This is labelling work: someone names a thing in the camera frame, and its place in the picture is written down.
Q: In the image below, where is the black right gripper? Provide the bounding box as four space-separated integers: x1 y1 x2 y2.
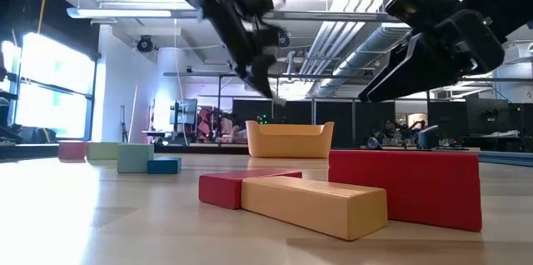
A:
358 0 506 104

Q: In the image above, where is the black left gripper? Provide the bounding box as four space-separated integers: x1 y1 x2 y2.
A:
207 0 281 99

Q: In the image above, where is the red block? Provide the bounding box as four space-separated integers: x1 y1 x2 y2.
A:
327 149 483 233
197 168 304 211

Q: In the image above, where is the long blue block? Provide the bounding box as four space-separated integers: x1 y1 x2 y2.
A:
147 156 182 176

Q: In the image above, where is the yellow-orange block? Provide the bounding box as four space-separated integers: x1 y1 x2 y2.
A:
240 175 389 242

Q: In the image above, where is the small teal cube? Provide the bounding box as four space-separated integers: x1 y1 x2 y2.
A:
117 143 155 175

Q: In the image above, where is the long green block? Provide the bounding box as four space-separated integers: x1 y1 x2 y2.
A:
86 142 122 161

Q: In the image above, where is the small red cube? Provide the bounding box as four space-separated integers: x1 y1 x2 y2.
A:
57 141 88 162

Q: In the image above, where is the person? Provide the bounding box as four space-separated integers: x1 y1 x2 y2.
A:
373 117 417 146
227 119 249 144

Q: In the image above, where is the red equipment rack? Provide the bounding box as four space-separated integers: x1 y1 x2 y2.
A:
194 106 234 142

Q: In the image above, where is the grey waste bin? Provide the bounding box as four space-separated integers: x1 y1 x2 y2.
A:
417 124 441 151

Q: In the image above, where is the yellow plastic bin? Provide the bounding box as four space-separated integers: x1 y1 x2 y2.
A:
244 120 336 159

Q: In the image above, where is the computer monitor on stand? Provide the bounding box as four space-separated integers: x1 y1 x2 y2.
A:
168 98 199 127

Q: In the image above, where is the white round column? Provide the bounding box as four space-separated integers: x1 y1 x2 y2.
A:
156 47 189 133

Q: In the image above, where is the silver aluminium rig bar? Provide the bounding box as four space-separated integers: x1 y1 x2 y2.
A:
66 6 401 23

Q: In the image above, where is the thin black tripod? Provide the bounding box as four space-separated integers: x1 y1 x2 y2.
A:
119 104 130 144

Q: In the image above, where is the long fluorescent light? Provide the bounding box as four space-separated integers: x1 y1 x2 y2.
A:
66 7 172 19

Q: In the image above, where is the large bright window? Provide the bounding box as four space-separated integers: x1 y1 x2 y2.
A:
0 33 97 142

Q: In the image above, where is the black partition wall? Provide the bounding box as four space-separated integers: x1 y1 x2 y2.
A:
232 98 397 147

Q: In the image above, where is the silver ribbed ventilation duct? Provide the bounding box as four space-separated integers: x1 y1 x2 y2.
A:
318 22 413 98

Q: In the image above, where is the black metal rack frame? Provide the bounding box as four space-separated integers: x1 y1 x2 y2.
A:
162 71 533 149

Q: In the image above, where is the yellow hanging cable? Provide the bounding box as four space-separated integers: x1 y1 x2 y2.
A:
36 0 49 35

